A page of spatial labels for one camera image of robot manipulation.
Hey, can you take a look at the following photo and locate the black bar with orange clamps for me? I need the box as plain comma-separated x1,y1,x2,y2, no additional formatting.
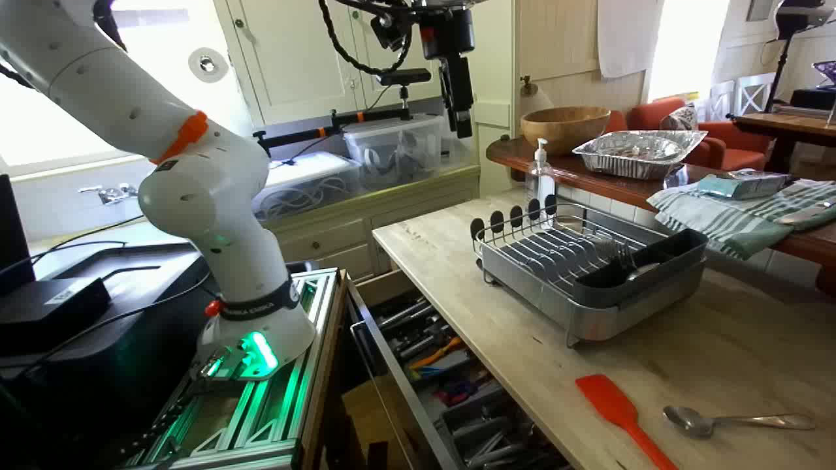
250,101,416,151

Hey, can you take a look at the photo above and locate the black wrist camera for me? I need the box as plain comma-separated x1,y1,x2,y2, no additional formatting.
371,7,413,53

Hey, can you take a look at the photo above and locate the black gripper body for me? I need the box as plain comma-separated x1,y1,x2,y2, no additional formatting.
417,5,479,62

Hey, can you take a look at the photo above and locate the black camera on stand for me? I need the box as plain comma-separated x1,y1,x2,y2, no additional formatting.
377,66,433,90

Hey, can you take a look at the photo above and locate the large black equipment box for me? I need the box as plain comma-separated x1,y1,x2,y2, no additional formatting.
0,244,220,470

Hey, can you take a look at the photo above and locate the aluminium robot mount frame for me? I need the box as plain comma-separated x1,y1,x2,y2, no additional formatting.
128,266,343,470

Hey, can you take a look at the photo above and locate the silver metal spoon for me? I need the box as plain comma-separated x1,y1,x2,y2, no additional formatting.
661,402,819,441

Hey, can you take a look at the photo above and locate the grey dish rack tray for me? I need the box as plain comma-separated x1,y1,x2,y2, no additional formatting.
467,193,711,351

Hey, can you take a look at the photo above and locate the green striped dish towel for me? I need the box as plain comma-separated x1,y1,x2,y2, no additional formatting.
647,177,836,262

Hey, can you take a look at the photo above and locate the black monitor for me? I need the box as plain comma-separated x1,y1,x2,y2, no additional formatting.
0,172,37,299

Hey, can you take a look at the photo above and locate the clear plastic storage bin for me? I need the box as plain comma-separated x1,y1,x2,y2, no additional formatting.
339,114,447,185

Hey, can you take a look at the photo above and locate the small flat black box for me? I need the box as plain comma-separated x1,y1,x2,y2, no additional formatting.
0,275,114,355

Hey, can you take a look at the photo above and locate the aluminium foil tray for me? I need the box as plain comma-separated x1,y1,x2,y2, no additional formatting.
570,129,711,182

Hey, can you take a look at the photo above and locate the blue folded cloth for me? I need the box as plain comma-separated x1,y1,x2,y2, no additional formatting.
693,171,793,203

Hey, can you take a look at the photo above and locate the red silicone spatula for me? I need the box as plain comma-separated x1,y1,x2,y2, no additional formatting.
573,374,678,470

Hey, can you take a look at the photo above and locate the red sofa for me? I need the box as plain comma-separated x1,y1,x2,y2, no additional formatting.
609,94,779,176

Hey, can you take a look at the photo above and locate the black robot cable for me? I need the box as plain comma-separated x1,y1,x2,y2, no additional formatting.
315,0,416,75

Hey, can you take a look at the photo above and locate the open kitchen drawer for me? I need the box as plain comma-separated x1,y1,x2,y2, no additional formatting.
348,270,578,470

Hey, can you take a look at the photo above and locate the clear pump soap bottle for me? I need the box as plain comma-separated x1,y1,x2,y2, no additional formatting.
531,137,558,207

